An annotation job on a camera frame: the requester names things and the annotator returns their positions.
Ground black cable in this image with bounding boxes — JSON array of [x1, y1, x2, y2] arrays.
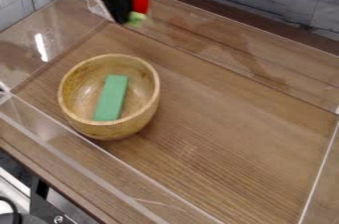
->
[[0, 195, 24, 224]]

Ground red plush fruit green stem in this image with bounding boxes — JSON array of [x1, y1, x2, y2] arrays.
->
[[127, 0, 149, 26]]

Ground green rectangular block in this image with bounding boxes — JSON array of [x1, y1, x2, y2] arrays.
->
[[92, 75, 128, 121]]

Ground light wooden bowl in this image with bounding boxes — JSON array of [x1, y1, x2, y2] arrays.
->
[[59, 54, 160, 141]]

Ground clear acrylic tray walls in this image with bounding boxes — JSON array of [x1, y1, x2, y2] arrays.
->
[[0, 0, 339, 224]]

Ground black table leg frame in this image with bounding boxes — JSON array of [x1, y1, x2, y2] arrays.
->
[[29, 176, 89, 224]]

